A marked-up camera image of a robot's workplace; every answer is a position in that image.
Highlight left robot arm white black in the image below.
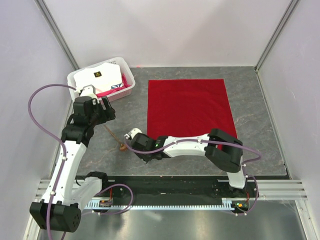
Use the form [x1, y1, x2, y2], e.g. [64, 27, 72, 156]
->
[29, 96, 116, 233]

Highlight wooden spoon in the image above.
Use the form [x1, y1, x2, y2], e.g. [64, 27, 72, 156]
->
[104, 125, 128, 152]

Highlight white slotted cable duct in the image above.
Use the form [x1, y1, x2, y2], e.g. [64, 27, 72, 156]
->
[84, 198, 235, 211]

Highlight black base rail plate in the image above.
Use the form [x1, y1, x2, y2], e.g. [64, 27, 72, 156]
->
[74, 174, 261, 206]

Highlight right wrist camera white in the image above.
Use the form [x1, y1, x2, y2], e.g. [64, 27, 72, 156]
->
[124, 128, 143, 140]

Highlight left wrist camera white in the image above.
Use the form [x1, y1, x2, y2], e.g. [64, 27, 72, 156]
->
[79, 85, 98, 99]

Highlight white folded shirt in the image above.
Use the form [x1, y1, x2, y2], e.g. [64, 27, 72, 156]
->
[73, 62, 122, 94]

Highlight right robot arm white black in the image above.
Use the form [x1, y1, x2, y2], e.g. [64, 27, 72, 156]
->
[124, 128, 247, 197]

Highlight aluminium frame rail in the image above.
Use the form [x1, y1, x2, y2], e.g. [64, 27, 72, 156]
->
[212, 179, 307, 201]

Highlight pink folded towel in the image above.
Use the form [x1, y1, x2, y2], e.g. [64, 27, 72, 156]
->
[96, 73, 131, 98]

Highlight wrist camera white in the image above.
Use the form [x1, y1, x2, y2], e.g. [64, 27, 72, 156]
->
[124, 128, 143, 140]
[79, 85, 98, 99]

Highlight red cloth napkin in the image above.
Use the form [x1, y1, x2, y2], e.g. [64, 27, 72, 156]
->
[147, 79, 237, 139]

